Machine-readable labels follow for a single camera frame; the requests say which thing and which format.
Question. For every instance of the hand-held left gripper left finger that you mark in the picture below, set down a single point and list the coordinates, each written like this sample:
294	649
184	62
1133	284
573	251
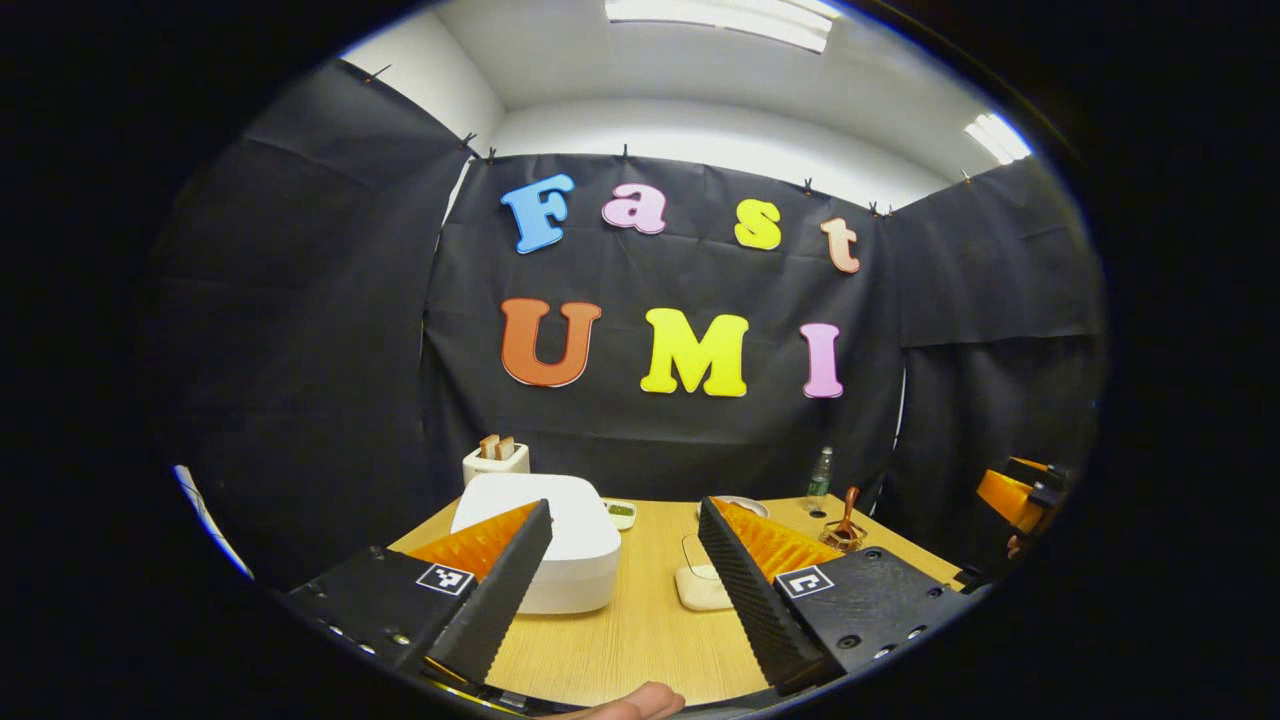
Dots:
495	610

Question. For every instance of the wooden spoon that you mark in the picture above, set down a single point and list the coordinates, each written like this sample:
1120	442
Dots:
850	510

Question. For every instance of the white toaster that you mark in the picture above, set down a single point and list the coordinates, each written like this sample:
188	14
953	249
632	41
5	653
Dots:
495	470

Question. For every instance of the row of black cloth clips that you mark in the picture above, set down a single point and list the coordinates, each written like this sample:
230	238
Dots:
625	152

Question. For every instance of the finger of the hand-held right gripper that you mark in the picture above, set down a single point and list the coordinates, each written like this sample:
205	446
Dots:
1010	498

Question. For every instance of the long ceiling light panel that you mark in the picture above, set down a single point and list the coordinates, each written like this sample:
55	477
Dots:
720	20

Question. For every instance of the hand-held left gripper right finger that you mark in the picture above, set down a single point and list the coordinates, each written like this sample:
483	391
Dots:
755	600

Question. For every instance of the small ceiling light panel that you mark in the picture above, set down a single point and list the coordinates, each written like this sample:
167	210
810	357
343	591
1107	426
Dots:
998	138

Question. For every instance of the white rice cooker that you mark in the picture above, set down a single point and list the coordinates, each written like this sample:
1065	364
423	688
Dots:
580	560

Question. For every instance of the white divided condiment dish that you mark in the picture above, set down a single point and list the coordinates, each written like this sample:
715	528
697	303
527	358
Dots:
620	513

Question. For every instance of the black backdrop cloth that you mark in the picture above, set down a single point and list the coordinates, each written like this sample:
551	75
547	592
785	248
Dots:
330	350

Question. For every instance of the white round plate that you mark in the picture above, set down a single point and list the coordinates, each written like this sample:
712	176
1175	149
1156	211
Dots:
752	505

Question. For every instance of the clear plastic bottle green label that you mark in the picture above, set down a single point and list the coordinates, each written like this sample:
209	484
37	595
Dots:
820	480

